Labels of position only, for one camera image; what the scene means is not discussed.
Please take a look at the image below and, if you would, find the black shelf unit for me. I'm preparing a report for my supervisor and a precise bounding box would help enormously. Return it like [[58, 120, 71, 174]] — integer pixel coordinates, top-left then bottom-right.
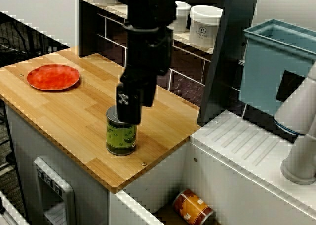
[[78, 0, 261, 127]]

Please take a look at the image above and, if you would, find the aluminium frame rail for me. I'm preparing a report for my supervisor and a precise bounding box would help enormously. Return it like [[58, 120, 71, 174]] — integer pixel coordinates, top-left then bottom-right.
[[0, 190, 28, 225]]

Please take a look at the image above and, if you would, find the white toy sink unit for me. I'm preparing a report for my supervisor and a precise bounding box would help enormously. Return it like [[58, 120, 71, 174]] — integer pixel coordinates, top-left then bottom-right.
[[110, 110, 316, 225]]

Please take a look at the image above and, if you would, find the white jar with print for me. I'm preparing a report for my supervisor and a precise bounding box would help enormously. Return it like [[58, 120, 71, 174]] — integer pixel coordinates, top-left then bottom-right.
[[189, 4, 224, 49]]

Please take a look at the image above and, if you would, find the grey toy faucet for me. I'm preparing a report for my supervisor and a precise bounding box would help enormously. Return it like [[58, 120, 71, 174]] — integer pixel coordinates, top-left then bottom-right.
[[273, 61, 316, 186]]

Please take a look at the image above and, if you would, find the red round plate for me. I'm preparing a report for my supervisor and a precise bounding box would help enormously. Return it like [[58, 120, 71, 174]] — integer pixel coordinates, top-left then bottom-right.
[[26, 64, 81, 91]]

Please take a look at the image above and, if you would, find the green pea can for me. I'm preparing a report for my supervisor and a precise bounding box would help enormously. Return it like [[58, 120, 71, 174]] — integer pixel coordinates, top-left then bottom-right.
[[105, 105, 138, 156]]

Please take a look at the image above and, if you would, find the orange soup can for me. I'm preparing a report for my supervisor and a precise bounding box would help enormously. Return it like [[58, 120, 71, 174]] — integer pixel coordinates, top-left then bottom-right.
[[172, 188, 215, 223]]

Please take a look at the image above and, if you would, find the white kitchen cabinet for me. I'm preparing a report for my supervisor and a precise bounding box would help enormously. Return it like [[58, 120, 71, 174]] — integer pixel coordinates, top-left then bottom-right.
[[4, 101, 188, 225]]

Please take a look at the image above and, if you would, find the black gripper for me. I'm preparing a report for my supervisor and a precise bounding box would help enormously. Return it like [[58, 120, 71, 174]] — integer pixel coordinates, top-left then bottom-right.
[[116, 24, 173, 125]]

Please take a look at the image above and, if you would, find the teal plastic bin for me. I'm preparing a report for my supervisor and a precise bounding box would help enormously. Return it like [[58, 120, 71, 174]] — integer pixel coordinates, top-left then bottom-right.
[[239, 18, 316, 117]]

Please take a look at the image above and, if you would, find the plain white jar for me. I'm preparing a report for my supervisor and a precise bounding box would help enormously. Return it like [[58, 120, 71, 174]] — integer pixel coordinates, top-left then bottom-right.
[[170, 0, 192, 34]]

